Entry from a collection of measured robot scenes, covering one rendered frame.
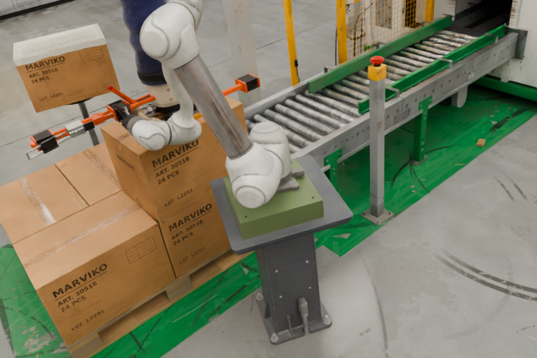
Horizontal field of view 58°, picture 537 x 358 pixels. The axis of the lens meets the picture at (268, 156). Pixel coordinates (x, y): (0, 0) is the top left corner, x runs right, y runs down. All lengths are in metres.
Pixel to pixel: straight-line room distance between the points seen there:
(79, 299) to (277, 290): 0.92
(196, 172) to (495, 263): 1.66
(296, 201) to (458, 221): 1.43
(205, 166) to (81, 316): 0.92
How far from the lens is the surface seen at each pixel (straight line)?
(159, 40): 1.54
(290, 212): 1.91
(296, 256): 2.20
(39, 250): 2.59
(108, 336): 2.78
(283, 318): 2.46
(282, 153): 1.88
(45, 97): 3.77
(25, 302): 3.22
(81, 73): 3.73
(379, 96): 2.65
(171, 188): 2.39
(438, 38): 4.20
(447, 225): 3.11
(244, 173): 1.71
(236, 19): 3.73
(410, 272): 2.81
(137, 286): 2.62
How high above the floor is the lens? 2.04
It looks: 33 degrees down
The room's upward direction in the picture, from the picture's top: 8 degrees counter-clockwise
